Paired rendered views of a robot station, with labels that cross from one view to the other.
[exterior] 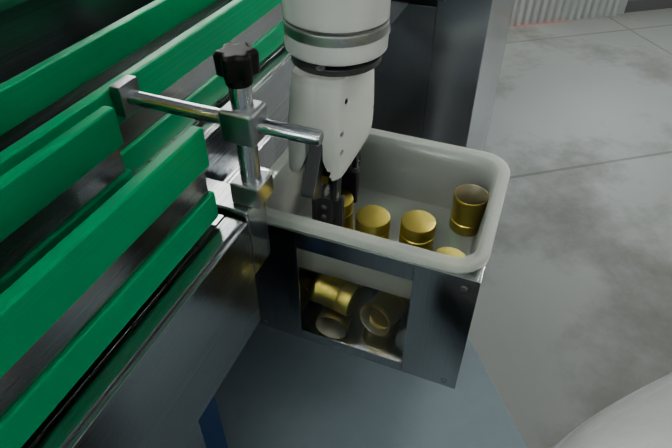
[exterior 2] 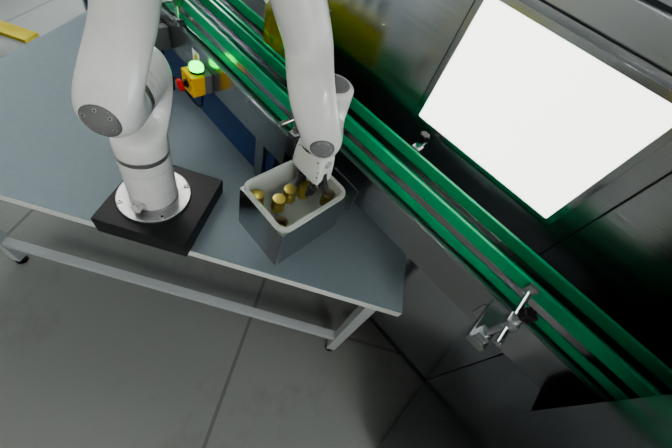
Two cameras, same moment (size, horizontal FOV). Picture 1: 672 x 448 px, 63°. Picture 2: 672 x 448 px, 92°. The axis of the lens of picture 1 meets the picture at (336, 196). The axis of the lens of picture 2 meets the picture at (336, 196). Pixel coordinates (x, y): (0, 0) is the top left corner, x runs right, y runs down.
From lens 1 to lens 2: 0.86 m
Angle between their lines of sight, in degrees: 65
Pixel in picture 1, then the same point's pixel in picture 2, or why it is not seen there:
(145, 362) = (258, 109)
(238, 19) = (376, 150)
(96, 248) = (268, 84)
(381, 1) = not seen: hidden behind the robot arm
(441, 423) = (242, 239)
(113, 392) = (254, 101)
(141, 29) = (377, 126)
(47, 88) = not seen: hidden behind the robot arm
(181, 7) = (395, 142)
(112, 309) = (266, 98)
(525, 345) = not seen: outside the picture
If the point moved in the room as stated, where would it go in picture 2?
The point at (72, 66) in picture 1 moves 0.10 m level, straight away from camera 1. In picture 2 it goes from (354, 105) to (388, 111)
